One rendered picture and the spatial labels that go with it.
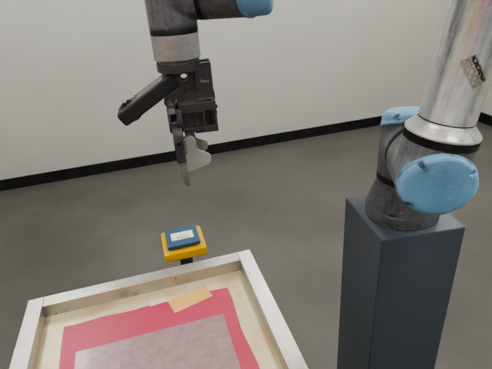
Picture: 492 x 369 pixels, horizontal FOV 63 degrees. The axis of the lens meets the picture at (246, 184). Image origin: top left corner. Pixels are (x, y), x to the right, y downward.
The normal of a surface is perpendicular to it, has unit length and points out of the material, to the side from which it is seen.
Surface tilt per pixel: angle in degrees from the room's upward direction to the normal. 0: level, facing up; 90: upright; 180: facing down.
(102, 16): 90
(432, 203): 96
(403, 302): 90
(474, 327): 0
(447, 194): 97
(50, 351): 0
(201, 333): 0
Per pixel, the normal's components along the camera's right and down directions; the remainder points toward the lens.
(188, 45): 0.63, 0.32
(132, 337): -0.07, -0.89
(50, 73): 0.28, 0.43
